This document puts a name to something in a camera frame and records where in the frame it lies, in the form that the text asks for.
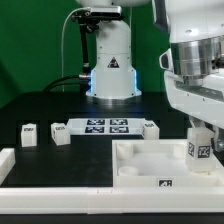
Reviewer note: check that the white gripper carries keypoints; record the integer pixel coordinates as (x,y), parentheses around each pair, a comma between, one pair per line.
(203,104)

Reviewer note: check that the white U-shaped obstacle fence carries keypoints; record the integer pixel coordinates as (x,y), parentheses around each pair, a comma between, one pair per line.
(78,179)

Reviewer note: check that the white plate with tags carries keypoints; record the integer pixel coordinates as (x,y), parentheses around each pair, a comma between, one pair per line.
(105,126)

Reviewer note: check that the white square tabletop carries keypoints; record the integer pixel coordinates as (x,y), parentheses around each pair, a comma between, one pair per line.
(158,163)

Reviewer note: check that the black camera on stand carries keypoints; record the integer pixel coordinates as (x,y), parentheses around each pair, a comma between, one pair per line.
(88,20)

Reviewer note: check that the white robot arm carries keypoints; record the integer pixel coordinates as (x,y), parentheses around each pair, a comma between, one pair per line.
(138,39)

